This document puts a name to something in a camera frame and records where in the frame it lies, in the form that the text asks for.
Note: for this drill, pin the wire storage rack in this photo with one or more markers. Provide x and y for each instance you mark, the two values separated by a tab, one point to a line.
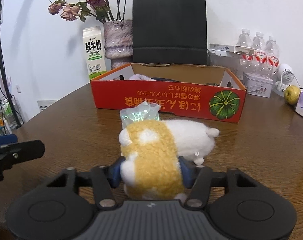
7	121

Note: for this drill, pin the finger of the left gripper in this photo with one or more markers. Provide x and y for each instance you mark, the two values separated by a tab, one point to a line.
20	152
8	139

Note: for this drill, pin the middle clear water bottle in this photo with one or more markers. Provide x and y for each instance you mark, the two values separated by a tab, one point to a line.
260	53

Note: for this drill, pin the white green milk carton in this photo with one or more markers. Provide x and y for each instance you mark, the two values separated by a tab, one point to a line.
94	53

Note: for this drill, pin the orange white plush hamster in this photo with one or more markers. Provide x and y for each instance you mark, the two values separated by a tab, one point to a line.
151	148

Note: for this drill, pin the navy blue sock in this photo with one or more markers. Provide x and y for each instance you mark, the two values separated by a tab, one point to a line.
163	79

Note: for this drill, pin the small white desk fan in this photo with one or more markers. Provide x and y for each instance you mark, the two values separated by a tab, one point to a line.
284	76

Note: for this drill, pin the fluffy lilac headband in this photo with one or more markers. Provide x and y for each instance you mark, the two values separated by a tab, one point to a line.
139	77

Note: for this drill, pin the clear plastic food container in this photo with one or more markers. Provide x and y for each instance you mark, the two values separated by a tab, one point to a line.
226	59

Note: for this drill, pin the iridescent plastic packet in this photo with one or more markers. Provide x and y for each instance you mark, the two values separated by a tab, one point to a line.
144	111

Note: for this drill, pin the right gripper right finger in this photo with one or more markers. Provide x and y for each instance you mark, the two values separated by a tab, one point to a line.
198	179

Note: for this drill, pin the left clear water bottle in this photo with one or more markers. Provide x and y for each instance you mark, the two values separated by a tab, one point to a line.
244	40

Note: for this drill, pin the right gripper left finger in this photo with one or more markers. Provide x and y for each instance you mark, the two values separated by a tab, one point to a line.
105	178

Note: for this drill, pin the white floral tin box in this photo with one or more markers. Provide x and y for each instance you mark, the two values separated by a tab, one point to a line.
258	85

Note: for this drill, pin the clear water bottle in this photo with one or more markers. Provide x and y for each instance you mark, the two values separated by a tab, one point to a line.
244	40
260	53
273	54

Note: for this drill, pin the black paper shopping bag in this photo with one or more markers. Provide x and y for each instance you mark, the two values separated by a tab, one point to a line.
169	31

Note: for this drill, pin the dried pink rose bouquet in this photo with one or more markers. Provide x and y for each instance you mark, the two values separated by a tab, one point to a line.
99	9

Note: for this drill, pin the red orange cardboard box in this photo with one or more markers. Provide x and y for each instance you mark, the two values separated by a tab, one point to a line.
204	92

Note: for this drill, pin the right clear water bottle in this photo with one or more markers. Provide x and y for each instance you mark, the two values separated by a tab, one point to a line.
273	54

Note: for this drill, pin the black light stand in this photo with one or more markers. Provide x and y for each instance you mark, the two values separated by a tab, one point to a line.
7	93

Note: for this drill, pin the yellow green pear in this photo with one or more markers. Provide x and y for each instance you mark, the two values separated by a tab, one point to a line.
291	95

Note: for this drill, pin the white wall socket panel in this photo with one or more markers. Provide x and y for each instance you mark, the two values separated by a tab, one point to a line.
44	104

